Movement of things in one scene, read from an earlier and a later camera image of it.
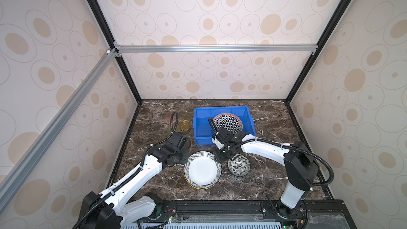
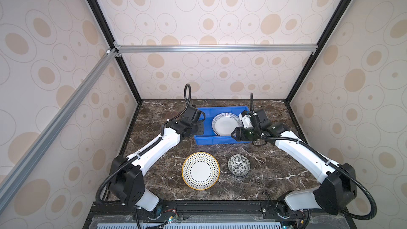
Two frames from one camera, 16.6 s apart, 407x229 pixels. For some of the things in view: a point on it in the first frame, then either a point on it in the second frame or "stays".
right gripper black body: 222,154 → 250,134
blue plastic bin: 203,132 stays
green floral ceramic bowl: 239,166 stays
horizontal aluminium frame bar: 216,48 stays
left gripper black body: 181,156 → 194,128
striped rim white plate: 202,170 → 225,124
